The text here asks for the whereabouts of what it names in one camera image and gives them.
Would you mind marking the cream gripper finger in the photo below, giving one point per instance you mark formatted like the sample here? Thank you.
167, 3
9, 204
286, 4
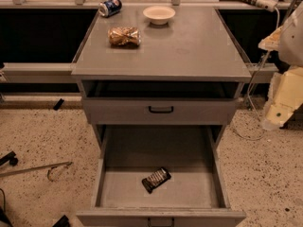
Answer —
285, 96

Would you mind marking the small black block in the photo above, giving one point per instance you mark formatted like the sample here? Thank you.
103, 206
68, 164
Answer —
58, 104

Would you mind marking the black drawer handle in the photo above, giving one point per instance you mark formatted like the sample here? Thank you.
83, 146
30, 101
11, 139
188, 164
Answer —
161, 110

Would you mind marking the metal rod on floor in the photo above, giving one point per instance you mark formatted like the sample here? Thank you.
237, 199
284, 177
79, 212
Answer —
26, 170

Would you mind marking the black clamp on floor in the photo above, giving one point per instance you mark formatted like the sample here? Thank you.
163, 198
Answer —
9, 158

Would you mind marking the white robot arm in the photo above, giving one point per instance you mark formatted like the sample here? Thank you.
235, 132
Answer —
287, 40

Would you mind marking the blue pepsi can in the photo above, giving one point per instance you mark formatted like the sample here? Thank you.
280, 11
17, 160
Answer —
109, 8

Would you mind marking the grey drawer cabinet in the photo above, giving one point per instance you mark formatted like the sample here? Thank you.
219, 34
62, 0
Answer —
191, 57

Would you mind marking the rxbar chocolate bar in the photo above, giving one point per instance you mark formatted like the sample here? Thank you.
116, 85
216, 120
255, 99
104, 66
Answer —
157, 178

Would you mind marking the closed grey drawer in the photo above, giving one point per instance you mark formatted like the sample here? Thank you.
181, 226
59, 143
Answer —
135, 111

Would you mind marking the white bowl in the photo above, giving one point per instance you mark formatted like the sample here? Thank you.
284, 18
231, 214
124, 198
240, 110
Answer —
159, 15

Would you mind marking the gold foil snack bag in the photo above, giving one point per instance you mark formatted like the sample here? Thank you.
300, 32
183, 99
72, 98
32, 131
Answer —
124, 35

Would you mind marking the open grey drawer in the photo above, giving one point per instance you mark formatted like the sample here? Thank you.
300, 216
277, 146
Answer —
195, 196

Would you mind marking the black object bottom left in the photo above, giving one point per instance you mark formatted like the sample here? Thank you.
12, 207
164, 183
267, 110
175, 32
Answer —
62, 222

